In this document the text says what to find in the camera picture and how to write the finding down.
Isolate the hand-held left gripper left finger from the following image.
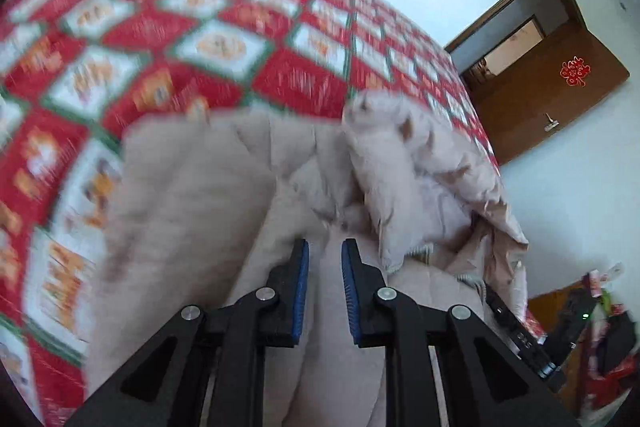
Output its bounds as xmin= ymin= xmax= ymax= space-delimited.
xmin=65 ymin=238 xmax=310 ymax=427

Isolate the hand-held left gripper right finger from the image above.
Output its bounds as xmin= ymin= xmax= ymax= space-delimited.
xmin=341 ymin=238 xmax=577 ymax=427

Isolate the pale pink puffer jacket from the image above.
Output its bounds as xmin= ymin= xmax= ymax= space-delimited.
xmin=85 ymin=88 xmax=531 ymax=427

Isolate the red patterned cloth heap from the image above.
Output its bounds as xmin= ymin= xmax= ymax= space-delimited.
xmin=575 ymin=263 xmax=640 ymax=424

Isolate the brown wooden door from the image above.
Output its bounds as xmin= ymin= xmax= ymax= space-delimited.
xmin=470 ymin=26 xmax=630 ymax=166

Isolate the red paper door decoration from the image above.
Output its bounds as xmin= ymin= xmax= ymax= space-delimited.
xmin=559 ymin=55 xmax=592 ymax=88

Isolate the red checkered printed blanket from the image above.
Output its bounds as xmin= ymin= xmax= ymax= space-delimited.
xmin=0 ymin=0 xmax=501 ymax=425

